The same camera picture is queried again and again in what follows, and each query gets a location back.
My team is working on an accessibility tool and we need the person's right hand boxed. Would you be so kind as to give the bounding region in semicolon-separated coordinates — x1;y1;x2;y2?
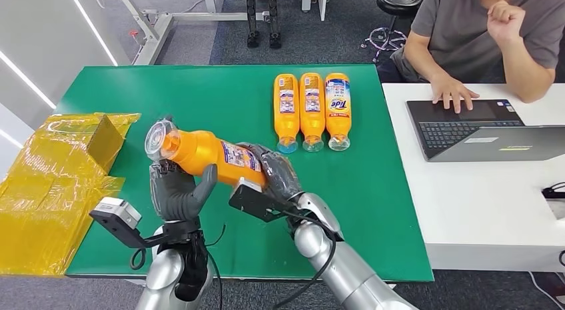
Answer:
430;76;480;115

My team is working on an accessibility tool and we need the person's hand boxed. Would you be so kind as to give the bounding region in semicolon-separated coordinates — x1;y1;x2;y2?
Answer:
430;76;480;115
486;0;526;46

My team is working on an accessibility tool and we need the person's left hand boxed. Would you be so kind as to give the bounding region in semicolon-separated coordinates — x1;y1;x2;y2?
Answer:
486;0;526;46

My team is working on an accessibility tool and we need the black laptop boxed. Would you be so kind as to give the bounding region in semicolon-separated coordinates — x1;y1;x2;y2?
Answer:
406;99;565;163

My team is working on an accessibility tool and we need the orange detergent bottle blue cap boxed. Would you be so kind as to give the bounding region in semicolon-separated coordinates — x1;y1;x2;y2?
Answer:
273;73;300;154

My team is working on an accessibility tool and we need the white desk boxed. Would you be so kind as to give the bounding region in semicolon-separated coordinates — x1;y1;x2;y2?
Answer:
381;83;565;273

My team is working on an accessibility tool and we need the orange Tide detergent bottle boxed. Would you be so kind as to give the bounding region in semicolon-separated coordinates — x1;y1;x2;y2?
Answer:
324;73;352;152

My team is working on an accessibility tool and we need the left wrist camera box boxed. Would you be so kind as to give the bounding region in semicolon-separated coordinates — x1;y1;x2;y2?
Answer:
89;196;167;250

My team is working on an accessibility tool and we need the person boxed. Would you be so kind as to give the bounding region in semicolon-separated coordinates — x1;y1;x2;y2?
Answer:
390;0;565;115

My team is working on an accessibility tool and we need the yellow taped cardboard box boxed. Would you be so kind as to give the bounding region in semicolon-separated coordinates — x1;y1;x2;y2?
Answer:
0;113;142;277

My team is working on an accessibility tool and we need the black robot leg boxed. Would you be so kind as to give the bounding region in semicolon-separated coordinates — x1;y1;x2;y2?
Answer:
245;0;261;49
267;0;283;50

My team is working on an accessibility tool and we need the green table mat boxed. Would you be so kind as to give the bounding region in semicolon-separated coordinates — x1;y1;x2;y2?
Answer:
53;64;435;283

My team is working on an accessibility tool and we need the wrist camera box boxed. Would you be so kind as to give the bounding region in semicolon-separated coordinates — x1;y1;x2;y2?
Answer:
229;177;294;223
89;196;167;250

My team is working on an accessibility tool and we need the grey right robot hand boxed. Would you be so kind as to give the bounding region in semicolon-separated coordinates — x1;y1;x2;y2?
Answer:
236;142;305;203

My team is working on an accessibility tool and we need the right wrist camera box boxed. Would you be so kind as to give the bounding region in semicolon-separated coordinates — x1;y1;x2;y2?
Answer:
229;177;294;223

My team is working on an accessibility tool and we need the black round stool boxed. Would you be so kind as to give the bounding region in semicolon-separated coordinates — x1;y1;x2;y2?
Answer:
360;0;426;64

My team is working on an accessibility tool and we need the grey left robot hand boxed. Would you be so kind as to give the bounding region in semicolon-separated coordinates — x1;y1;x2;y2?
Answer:
149;159;219;223

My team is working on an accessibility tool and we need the orange detergent bottle clear cap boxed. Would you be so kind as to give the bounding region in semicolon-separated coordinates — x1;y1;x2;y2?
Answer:
299;72;326;153
145;118;270;188

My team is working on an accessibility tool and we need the white metal frame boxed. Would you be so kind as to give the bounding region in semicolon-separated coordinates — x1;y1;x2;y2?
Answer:
117;0;271;66

